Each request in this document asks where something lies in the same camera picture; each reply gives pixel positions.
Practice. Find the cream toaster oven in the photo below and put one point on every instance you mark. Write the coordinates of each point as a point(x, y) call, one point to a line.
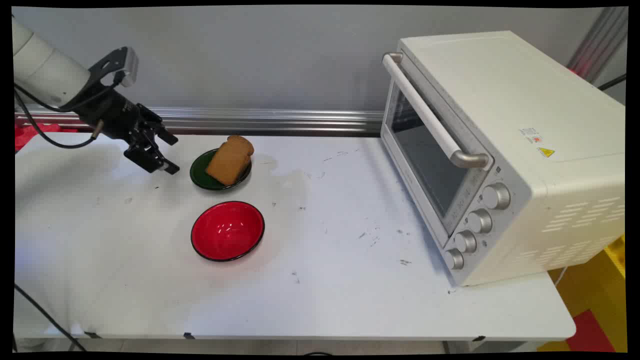
point(525, 125)

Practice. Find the aluminium frame post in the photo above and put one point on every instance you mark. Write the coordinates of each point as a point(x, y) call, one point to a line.
point(600, 40)

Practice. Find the black table edge clip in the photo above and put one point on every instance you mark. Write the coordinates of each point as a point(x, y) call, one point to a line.
point(92, 335)
point(478, 338)
point(188, 335)

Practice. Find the glass oven door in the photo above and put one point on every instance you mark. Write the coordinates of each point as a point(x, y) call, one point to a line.
point(425, 160)

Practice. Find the yellow foam floor tile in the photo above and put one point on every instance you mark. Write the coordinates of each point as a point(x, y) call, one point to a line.
point(595, 285)

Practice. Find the red bowl with black rim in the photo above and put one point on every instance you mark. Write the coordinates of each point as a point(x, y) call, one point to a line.
point(227, 231)

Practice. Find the brown bread slice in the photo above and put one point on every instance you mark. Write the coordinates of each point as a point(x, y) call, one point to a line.
point(229, 161)

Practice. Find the dark green plate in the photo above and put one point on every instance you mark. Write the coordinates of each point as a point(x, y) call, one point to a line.
point(199, 172)

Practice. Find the largest silver oven knob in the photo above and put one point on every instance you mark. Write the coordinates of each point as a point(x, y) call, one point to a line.
point(496, 196)

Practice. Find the horizontal aluminium rail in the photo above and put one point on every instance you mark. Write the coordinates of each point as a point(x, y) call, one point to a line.
point(260, 120)

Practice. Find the yellow triangle warning sticker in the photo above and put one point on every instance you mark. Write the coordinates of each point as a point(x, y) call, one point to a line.
point(546, 152)

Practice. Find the red cloth object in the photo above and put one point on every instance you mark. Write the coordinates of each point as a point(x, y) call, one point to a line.
point(35, 134)

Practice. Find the white label sticker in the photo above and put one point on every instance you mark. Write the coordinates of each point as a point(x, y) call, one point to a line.
point(530, 135)

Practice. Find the red foam floor tile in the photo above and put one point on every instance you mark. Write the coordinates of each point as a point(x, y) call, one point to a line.
point(592, 332)

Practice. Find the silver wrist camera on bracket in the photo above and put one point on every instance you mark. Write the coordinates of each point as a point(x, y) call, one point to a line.
point(127, 62)

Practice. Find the smallest silver oven knob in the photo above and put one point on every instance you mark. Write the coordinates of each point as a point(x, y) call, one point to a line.
point(454, 259)

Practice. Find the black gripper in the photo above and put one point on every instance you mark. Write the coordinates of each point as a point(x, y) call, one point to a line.
point(112, 115)

